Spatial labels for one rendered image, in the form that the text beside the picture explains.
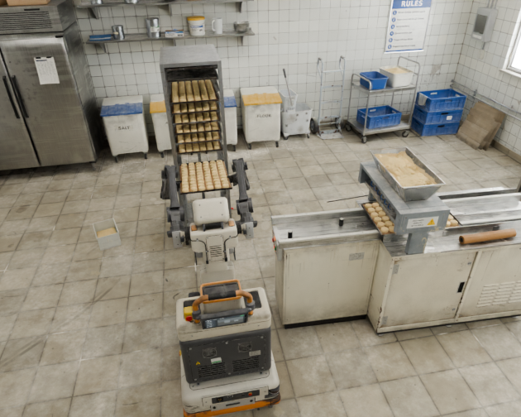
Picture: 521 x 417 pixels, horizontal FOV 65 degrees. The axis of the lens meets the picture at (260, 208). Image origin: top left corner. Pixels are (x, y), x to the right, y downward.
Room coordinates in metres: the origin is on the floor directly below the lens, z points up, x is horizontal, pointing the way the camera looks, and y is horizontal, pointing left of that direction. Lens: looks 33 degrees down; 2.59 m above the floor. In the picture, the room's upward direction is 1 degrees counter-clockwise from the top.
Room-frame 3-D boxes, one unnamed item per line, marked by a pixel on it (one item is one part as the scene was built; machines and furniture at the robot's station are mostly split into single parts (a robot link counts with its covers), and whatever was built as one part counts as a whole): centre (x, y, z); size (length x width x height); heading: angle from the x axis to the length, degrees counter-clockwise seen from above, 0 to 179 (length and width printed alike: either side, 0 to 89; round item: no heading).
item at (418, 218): (2.45, -0.98, 1.01); 0.72 x 0.33 x 0.34; 8
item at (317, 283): (2.38, -0.48, 0.45); 0.70 x 0.34 x 0.90; 98
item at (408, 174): (2.44, -0.98, 1.28); 0.54 x 0.27 x 0.06; 8
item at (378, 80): (6.00, -1.68, 0.87); 0.40 x 0.30 x 0.16; 13
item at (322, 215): (2.60, -1.07, 0.87); 2.01 x 0.03 x 0.07; 98
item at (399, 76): (6.13, -2.04, 0.89); 0.44 x 0.36 x 0.20; 18
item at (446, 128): (6.17, -2.82, 0.10); 0.60 x 0.40 x 0.20; 98
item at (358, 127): (6.08, -1.88, 0.57); 0.85 x 0.58 x 1.13; 107
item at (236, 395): (1.49, 0.18, 0.23); 0.41 x 0.02 x 0.08; 100
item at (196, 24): (5.93, 0.81, 1.67); 0.25 x 0.24 x 0.21; 100
